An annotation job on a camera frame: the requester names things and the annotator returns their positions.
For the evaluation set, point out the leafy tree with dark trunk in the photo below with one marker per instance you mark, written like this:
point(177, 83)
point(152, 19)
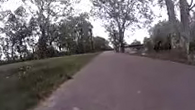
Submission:
point(122, 44)

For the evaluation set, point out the row of trees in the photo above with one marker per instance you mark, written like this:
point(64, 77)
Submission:
point(74, 36)

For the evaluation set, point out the bridge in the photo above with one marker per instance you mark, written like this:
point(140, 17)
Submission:
point(135, 46)

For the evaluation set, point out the grey asphalt path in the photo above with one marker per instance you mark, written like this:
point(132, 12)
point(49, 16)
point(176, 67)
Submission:
point(128, 88)

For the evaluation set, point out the bushes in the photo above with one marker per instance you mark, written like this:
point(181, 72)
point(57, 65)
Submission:
point(164, 35)

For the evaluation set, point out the bare dirt strip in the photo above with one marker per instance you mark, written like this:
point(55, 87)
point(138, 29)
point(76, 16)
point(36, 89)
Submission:
point(172, 55)

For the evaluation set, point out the grass verge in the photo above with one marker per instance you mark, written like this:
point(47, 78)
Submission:
point(21, 87)

